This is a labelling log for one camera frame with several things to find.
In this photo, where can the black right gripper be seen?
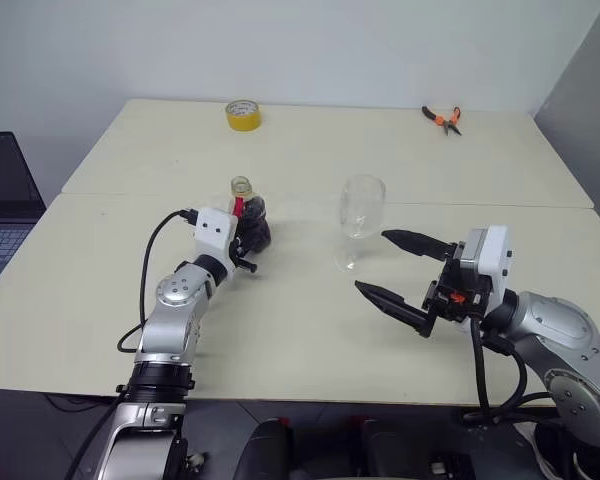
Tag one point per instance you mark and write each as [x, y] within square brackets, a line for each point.
[450, 302]

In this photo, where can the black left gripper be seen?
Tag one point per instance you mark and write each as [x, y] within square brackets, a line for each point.
[237, 255]

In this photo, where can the dark soda plastic bottle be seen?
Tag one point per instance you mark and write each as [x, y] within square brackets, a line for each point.
[254, 215]

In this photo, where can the clear wine glass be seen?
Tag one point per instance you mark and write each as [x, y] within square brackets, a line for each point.
[362, 210]

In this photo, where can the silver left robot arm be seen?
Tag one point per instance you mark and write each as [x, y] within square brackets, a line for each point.
[172, 320]

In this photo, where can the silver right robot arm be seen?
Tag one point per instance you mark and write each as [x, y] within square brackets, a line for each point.
[565, 330]

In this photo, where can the yellow tape roll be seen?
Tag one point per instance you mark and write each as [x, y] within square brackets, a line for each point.
[244, 122]

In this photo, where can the orange black pliers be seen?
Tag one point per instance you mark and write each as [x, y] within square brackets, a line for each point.
[444, 120]

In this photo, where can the dark rounded shape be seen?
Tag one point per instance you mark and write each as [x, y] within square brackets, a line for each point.
[390, 450]
[267, 450]

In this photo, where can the small black white device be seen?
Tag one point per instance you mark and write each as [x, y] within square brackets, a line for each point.
[442, 467]
[197, 461]

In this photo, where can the dark laptop computer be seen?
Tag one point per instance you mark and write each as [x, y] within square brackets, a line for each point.
[5, 185]

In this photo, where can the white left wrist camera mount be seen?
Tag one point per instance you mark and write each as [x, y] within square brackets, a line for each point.
[217, 240]

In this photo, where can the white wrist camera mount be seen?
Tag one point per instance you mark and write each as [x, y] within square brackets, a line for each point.
[492, 255]
[217, 240]

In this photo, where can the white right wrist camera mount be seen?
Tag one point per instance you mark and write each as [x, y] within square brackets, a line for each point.
[492, 255]

